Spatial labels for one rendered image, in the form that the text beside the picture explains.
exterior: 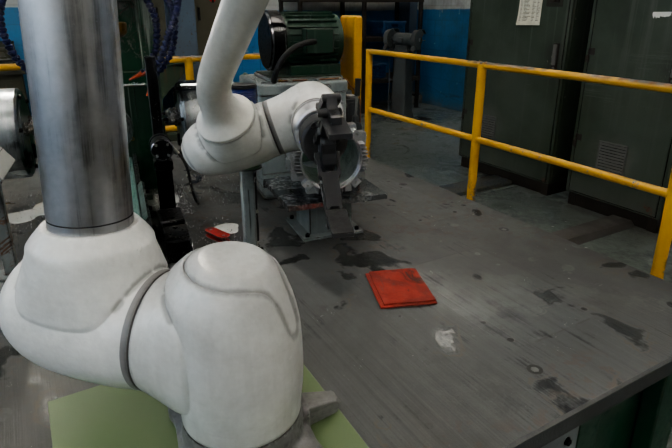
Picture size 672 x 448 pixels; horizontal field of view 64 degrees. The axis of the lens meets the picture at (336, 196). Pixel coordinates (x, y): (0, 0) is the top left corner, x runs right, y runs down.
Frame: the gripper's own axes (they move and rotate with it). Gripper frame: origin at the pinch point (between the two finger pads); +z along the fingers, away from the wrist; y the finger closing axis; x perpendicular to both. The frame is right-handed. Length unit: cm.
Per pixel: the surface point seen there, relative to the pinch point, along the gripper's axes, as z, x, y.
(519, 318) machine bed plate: -17, -37, 40
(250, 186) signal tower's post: -51, 13, 22
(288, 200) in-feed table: -60, 5, 30
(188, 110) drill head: -94, 30, 15
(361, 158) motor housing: -62, -14, 21
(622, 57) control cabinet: -256, -220, 44
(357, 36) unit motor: -113, -23, 0
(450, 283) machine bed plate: -32, -28, 41
